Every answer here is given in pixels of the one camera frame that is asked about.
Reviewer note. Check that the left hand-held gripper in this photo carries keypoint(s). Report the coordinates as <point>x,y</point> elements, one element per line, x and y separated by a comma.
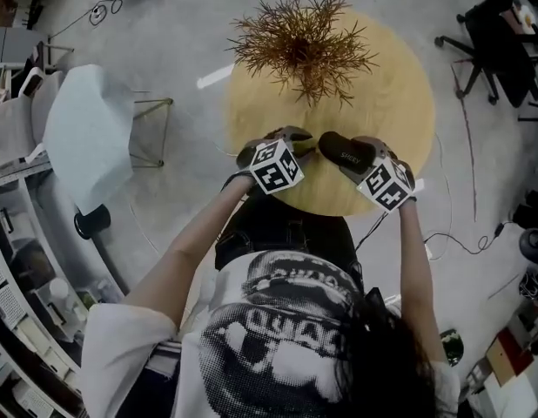
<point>275,168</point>

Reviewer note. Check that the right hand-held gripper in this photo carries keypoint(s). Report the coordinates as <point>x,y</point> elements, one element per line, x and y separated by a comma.
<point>388,185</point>

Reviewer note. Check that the black pouch case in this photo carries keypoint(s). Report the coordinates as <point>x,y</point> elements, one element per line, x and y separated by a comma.
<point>345,150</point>

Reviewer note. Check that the person's left forearm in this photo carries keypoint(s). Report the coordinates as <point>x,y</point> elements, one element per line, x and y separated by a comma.
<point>195,242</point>

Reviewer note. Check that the person's right forearm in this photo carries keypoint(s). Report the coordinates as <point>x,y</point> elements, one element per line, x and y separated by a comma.
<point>419,277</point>

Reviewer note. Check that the round wooden side table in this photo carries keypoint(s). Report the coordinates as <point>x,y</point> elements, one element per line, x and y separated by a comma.
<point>395,116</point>

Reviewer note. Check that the person's black trousers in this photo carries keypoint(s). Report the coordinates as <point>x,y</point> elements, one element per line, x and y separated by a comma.
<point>291,233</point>

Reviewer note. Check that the dried orange plant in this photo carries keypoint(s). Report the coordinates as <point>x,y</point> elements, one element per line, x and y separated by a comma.
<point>301,46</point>

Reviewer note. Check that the black office chair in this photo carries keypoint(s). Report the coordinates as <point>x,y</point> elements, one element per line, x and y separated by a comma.
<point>499,37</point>

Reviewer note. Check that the light blue armchair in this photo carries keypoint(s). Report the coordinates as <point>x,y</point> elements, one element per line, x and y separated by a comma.
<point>88,137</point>

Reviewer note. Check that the black round stool base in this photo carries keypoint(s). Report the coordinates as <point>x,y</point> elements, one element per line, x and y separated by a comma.
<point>92,221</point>

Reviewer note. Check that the person's white printed shirt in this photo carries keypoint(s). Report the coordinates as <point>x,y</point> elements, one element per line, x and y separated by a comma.
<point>269,364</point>

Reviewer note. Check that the white power strip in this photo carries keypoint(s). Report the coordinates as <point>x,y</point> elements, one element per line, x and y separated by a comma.
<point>97,15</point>

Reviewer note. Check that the white chair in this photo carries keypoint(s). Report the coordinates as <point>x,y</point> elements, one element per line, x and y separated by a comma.
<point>16,116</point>

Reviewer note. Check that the white shelving unit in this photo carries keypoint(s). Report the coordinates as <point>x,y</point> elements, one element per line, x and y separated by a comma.
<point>29,285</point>

